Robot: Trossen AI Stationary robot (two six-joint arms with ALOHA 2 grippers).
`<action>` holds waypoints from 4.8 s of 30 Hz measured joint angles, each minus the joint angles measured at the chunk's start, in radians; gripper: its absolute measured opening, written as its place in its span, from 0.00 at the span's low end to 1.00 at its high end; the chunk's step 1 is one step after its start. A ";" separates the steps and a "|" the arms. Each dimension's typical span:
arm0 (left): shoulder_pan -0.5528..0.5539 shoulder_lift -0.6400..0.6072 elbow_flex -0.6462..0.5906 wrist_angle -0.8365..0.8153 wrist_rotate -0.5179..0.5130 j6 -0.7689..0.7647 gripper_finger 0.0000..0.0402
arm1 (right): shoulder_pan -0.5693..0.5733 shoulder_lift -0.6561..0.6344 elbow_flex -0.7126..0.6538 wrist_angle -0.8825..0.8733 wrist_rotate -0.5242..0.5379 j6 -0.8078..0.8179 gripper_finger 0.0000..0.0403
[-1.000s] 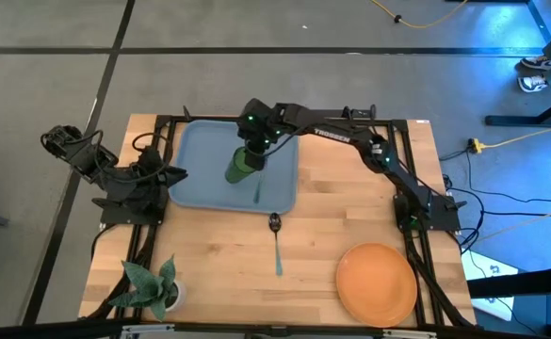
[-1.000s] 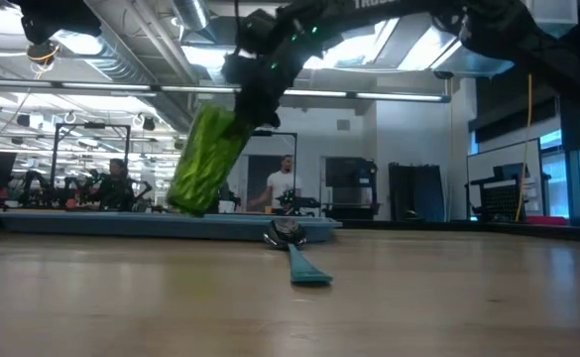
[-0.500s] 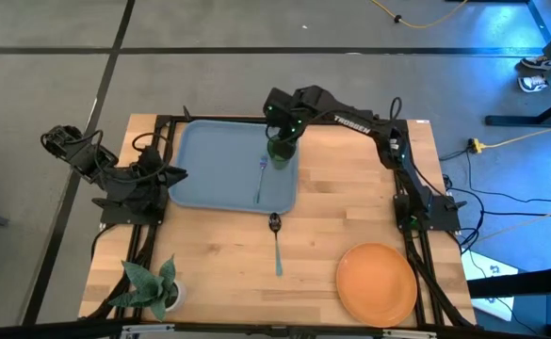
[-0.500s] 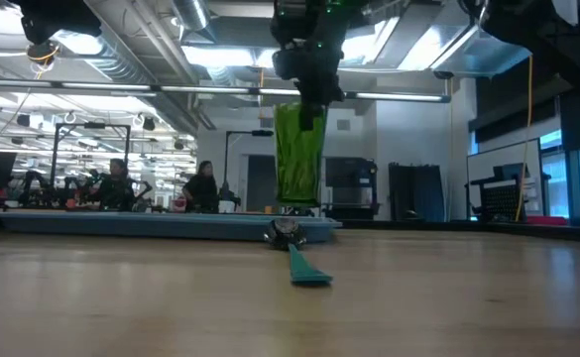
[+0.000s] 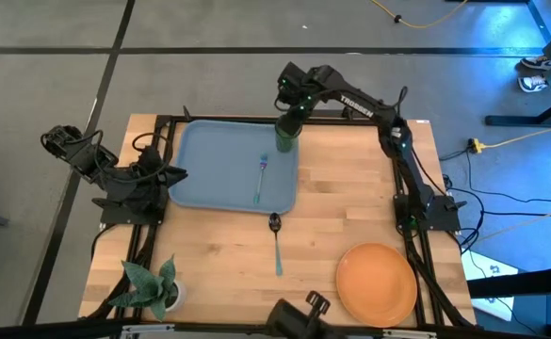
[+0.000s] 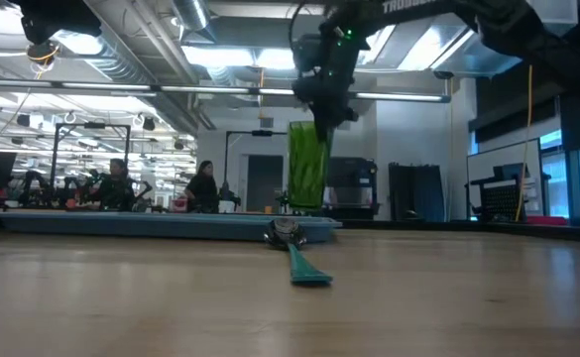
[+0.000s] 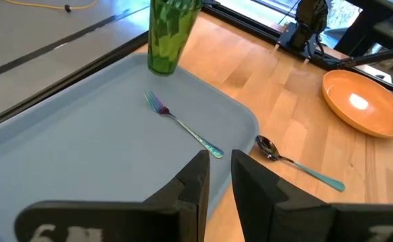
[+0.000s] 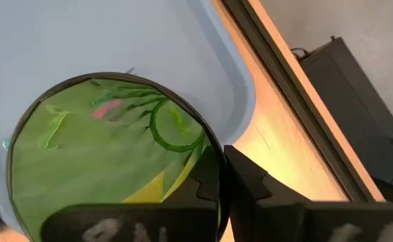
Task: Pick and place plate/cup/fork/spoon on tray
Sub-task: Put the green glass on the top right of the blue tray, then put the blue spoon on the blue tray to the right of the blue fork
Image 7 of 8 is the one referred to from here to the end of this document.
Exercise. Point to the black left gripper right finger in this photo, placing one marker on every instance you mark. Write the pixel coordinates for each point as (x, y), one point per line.
(300, 222)

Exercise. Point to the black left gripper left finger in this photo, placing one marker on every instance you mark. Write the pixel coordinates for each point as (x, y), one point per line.
(115, 222)

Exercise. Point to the iridescent metal spoon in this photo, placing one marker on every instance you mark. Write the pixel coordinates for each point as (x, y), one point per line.
(268, 148)

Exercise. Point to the iridescent metal fork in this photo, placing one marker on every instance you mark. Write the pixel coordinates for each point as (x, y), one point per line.
(164, 110)

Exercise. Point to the green translucent plastic cup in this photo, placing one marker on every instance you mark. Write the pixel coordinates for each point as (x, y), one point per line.
(169, 37)

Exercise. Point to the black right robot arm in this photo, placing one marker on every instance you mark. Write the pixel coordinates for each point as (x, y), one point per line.
(310, 17)

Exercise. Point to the light blue plastic tray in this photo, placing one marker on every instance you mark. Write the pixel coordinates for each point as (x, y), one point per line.
(98, 151)

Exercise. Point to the orange plastic plate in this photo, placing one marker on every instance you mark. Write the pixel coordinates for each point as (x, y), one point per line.
(367, 107)

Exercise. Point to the grey standing desk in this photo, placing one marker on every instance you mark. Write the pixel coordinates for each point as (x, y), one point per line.
(357, 27)

